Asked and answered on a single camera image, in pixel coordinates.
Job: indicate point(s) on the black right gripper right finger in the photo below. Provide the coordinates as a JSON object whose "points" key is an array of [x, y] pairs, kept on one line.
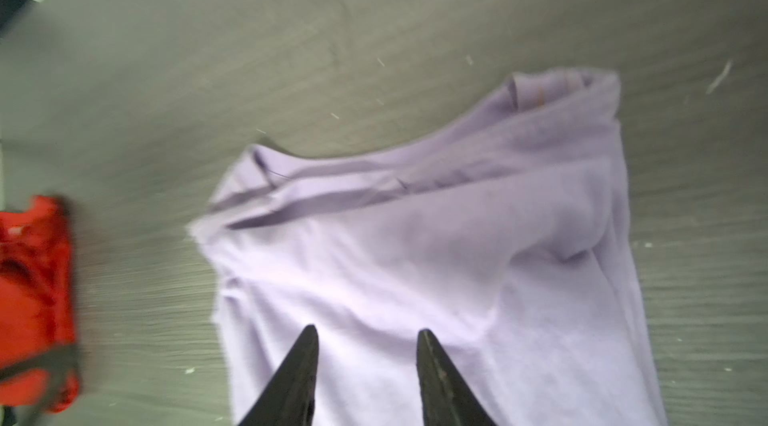
{"points": [[446, 398]]}

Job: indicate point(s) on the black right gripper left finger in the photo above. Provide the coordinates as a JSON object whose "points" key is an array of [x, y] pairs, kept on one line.
{"points": [[289, 397]]}

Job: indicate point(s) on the red folded t shirt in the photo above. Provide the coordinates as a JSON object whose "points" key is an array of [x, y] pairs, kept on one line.
{"points": [[37, 306]]}

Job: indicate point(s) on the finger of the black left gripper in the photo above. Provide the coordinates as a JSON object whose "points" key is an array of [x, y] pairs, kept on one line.
{"points": [[59, 362]]}

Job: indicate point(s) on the purple t shirt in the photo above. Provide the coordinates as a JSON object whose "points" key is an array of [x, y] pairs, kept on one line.
{"points": [[505, 233]]}

